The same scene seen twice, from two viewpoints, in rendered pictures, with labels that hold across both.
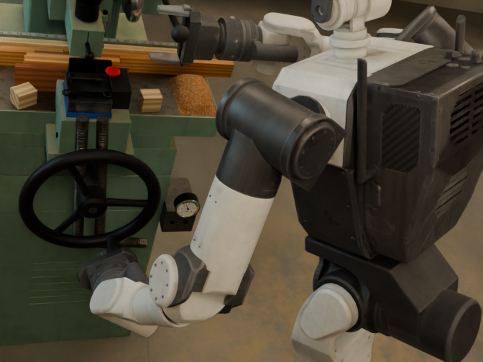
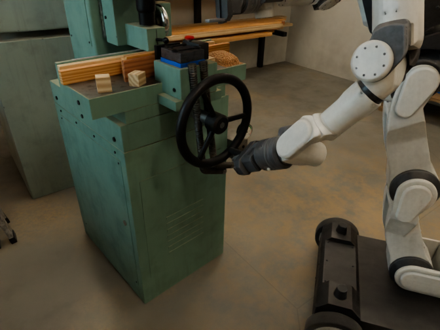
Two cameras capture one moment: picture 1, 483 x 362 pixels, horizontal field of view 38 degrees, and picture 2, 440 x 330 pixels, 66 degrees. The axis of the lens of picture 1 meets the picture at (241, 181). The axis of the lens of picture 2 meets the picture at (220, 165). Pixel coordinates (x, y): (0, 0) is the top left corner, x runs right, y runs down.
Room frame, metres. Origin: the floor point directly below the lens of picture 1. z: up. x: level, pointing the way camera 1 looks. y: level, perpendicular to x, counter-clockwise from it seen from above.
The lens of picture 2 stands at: (0.08, 0.51, 1.22)
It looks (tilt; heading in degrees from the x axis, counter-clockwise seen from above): 31 degrees down; 345
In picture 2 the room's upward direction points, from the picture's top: 1 degrees clockwise
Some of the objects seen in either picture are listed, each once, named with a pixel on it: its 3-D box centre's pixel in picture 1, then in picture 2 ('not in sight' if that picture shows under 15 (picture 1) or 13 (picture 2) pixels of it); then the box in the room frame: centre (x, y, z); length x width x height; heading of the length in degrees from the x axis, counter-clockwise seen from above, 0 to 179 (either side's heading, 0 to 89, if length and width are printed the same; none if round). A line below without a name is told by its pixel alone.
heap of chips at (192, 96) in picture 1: (194, 89); (221, 55); (1.32, 0.18, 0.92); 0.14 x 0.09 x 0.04; 28
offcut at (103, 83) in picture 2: not in sight; (103, 83); (1.07, 0.58, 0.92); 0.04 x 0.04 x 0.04; 7
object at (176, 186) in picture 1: (176, 205); (230, 142); (1.28, 0.14, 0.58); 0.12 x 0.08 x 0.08; 28
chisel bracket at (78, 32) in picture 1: (84, 29); (145, 38); (1.30, 0.45, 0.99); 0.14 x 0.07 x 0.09; 28
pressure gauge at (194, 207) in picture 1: (185, 206); (243, 132); (1.22, 0.11, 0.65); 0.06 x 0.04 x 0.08; 118
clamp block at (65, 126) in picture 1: (91, 116); (185, 75); (1.12, 0.34, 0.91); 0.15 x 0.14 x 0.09; 118
